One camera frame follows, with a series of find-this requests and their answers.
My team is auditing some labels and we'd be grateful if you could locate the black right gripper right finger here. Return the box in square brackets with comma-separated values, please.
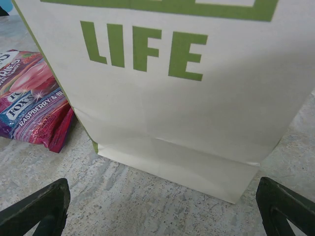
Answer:
[255, 177, 315, 236]

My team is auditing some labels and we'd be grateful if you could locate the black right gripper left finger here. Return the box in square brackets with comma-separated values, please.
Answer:
[0, 178, 71, 236]

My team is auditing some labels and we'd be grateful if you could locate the purple Fox's berries candy bag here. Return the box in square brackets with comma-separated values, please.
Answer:
[0, 49, 75, 153]

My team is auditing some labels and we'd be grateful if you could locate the white paper bag green print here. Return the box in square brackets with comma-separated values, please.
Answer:
[11, 0, 315, 205]

